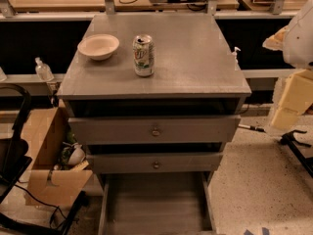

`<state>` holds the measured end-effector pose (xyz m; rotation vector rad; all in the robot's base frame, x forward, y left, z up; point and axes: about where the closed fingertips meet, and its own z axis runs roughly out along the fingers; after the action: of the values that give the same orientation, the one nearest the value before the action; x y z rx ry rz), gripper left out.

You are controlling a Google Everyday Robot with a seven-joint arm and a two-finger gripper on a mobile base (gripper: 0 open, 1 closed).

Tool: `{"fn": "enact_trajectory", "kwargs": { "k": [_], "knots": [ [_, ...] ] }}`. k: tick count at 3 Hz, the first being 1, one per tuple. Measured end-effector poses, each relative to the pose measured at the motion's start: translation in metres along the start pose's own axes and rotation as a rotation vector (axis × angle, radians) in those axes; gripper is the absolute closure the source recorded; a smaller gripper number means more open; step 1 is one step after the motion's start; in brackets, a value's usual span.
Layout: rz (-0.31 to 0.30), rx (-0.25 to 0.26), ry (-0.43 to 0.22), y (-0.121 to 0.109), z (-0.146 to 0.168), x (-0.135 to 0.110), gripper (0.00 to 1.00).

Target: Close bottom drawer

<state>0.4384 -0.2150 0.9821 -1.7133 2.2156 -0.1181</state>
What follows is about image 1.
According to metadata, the white bowl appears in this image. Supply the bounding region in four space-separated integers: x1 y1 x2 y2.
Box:
77 34 119 61

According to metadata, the white pump bottle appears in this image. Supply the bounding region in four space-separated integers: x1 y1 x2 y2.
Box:
232 46 242 64

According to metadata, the white cup in box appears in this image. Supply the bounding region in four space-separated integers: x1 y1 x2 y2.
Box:
67 143 85 165

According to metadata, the grey bottom drawer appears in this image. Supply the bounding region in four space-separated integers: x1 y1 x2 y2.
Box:
98 172 217 235

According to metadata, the black metal stand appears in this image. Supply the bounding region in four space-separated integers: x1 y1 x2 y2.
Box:
280 129 313 177

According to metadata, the silver metal pole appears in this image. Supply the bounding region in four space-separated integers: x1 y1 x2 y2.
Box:
238 124 265 133

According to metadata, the grey drawer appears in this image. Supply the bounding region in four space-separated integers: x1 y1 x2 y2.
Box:
87 153 223 174
68 116 240 145
98 172 217 235

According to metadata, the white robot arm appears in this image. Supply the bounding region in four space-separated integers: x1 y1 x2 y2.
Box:
262 0 313 134

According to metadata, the clear sanitizer bottle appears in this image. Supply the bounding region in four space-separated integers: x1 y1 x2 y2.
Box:
35 57 54 82

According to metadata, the black floor cable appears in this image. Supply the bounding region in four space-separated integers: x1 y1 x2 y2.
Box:
13 183 79 230

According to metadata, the brown cardboard box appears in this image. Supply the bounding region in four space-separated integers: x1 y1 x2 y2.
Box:
22 108 92 207

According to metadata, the grey top drawer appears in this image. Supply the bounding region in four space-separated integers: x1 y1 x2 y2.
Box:
68 116 240 145

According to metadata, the green white soda can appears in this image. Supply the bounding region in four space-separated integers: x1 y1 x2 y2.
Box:
133 34 155 77

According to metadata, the black chair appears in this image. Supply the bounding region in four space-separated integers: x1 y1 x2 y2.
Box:
0 83 32 203

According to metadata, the grey middle drawer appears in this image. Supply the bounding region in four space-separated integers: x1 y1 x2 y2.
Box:
87 153 223 174

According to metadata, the grey wooden drawer cabinet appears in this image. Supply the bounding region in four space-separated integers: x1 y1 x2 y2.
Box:
56 13 253 194

